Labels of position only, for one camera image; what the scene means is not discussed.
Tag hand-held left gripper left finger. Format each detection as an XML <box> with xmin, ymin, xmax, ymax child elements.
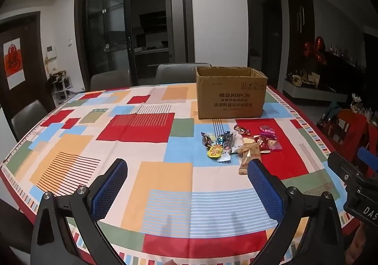
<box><xmin>30</xmin><ymin>158</ymin><xmax>128</xmax><ymax>265</ymax></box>

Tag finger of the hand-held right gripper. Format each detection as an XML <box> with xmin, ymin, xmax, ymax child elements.
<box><xmin>327</xmin><ymin>151</ymin><xmax>359</xmax><ymax>186</ymax></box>
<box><xmin>358</xmin><ymin>147</ymin><xmax>378</xmax><ymax>169</ymax></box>

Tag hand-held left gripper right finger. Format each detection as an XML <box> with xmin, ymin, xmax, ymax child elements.
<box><xmin>247</xmin><ymin>159</ymin><xmax>346</xmax><ymax>265</ymax></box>

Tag brown cardboard box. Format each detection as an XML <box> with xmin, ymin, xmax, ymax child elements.
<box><xmin>195</xmin><ymin>66</ymin><xmax>269</xmax><ymax>120</ymax></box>

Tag red wooden chair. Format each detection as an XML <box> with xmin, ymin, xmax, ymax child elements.
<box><xmin>317</xmin><ymin>108</ymin><xmax>369</xmax><ymax>162</ymax></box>

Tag beige wafer packet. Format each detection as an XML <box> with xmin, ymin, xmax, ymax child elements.
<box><xmin>238</xmin><ymin>148</ymin><xmax>263</xmax><ymax>175</ymax></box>

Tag red snack packet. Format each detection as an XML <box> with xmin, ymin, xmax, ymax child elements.
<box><xmin>253</xmin><ymin>135</ymin><xmax>271</xmax><ymax>152</ymax></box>

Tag colourful patchwork tablecloth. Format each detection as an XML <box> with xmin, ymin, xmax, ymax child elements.
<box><xmin>0</xmin><ymin>83</ymin><xmax>359</xmax><ymax>265</ymax></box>

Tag lotus shaped ornament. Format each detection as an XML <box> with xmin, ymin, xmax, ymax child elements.
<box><xmin>351</xmin><ymin>93</ymin><xmax>363</xmax><ymax>112</ymax></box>

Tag dark long snack packet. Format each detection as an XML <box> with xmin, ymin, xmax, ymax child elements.
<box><xmin>223</xmin><ymin>132</ymin><xmax>234</xmax><ymax>153</ymax></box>

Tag white low cabinet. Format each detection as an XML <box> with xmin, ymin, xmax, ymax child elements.
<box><xmin>283</xmin><ymin>79</ymin><xmax>349</xmax><ymax>103</ymax></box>

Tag grey dining chair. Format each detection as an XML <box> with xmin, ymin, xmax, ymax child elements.
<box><xmin>155</xmin><ymin>63</ymin><xmax>211</xmax><ymax>85</ymax></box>
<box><xmin>11</xmin><ymin>100</ymin><xmax>49</xmax><ymax>141</ymax></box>
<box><xmin>90</xmin><ymin>69</ymin><xmax>132</xmax><ymax>91</ymax></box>

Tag white shoe rack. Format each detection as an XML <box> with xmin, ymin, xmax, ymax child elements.
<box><xmin>49</xmin><ymin>72</ymin><xmax>74</xmax><ymax>104</ymax></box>

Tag red foil balloons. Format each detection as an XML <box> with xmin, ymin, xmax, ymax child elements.
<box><xmin>304</xmin><ymin>36</ymin><xmax>328</xmax><ymax>65</ymax></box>

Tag dark wooden door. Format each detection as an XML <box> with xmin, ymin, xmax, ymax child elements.
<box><xmin>0</xmin><ymin>11</ymin><xmax>51</xmax><ymax>124</ymax></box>

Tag dark interior door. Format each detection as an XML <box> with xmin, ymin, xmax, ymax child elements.
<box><xmin>262</xmin><ymin>0</ymin><xmax>282</xmax><ymax>88</ymax></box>

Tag dark tall wardrobe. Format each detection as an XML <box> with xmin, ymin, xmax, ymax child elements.
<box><xmin>286</xmin><ymin>0</ymin><xmax>315</xmax><ymax>56</ymax></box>

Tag red and white door poster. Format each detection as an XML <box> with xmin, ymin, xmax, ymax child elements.
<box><xmin>4</xmin><ymin>38</ymin><xmax>26</xmax><ymax>90</ymax></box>

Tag dark sliding glass door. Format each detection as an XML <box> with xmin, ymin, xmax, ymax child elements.
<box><xmin>75</xmin><ymin>0</ymin><xmax>195</xmax><ymax>88</ymax></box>

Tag silver refrigerator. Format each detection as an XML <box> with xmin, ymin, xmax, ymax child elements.
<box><xmin>165</xmin><ymin>0</ymin><xmax>185</xmax><ymax>63</ymax></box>

